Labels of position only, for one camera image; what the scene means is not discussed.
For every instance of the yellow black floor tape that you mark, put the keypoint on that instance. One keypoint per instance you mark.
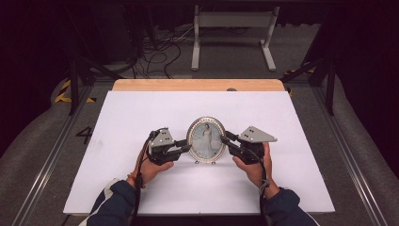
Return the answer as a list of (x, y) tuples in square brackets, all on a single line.
[(64, 94)]

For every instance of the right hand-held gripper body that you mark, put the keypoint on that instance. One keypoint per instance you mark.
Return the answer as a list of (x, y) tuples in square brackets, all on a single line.
[(254, 138)]

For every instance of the aluminium rail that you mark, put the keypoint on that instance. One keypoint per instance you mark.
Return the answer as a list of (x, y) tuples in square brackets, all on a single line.
[(348, 150), (51, 157)]

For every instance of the person's right hand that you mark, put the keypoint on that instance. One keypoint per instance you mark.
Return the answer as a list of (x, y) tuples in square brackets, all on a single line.
[(255, 174)]

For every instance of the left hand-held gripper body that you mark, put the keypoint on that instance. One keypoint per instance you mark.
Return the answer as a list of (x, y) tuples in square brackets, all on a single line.
[(161, 141)]

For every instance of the white board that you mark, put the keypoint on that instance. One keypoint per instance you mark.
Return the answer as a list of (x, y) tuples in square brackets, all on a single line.
[(125, 109)]

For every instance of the person's left hand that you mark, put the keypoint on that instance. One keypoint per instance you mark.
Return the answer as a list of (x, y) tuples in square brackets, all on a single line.
[(150, 171)]

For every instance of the round table grommet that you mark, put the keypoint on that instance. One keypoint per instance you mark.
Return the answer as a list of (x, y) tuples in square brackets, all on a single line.
[(231, 89)]

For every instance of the wooden table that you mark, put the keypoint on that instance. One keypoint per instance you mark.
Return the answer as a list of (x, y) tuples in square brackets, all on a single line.
[(194, 84)]

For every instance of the white metal stand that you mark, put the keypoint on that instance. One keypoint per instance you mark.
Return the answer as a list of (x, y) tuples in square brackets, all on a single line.
[(233, 19)]

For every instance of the black metal stand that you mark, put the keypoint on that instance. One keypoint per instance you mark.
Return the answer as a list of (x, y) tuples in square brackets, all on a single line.
[(329, 81), (74, 81)]

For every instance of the oval silver photo frame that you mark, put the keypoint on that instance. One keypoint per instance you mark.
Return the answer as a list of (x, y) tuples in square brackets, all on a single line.
[(205, 141)]

